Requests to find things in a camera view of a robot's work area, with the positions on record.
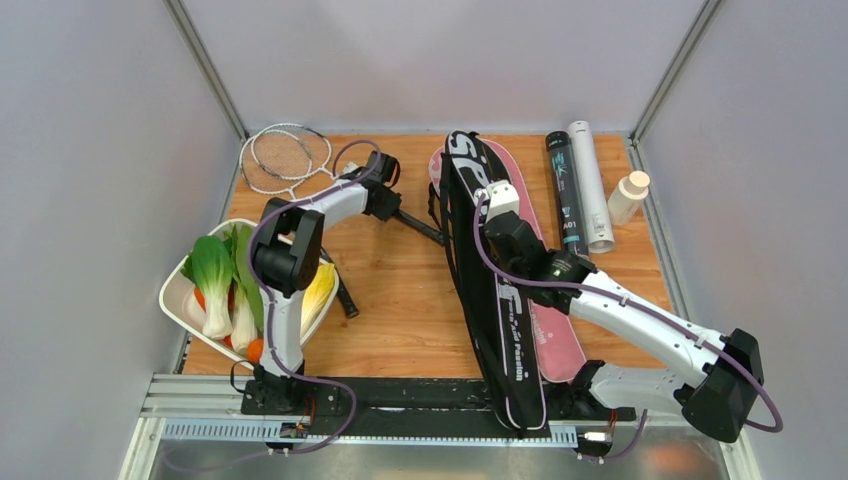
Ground white vegetable tray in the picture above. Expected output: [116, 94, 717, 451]
[159, 257, 342, 362]

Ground yellow white cabbage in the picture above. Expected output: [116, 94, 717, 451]
[300, 263, 337, 343]

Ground green bok choy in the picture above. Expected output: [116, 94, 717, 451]
[180, 235, 233, 340]

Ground white shuttlecock tube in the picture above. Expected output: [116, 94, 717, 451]
[566, 120, 615, 254]

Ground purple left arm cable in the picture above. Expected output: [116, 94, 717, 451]
[228, 139, 384, 458]

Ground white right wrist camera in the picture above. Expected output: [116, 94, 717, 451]
[473, 180, 520, 223]

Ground cream bottle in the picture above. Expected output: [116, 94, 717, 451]
[607, 170, 651, 226]

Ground white silver racket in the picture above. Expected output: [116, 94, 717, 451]
[239, 123, 333, 199]

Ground orange carrot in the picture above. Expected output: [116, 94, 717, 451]
[223, 335, 264, 365]

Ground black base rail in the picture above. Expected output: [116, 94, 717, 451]
[237, 377, 613, 440]

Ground pink racket cover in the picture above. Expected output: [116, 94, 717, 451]
[429, 137, 586, 383]

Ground green leafy vegetable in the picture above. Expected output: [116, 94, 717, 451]
[225, 224, 264, 359]

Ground black shuttlecock tube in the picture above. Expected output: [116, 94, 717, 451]
[545, 130, 589, 258]

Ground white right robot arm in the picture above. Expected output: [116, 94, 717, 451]
[474, 208, 784, 443]

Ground black racket cover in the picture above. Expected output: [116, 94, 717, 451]
[433, 131, 547, 435]

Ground black silver racket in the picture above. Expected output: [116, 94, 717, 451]
[239, 123, 446, 319]

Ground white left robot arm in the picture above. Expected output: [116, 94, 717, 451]
[246, 150, 401, 415]

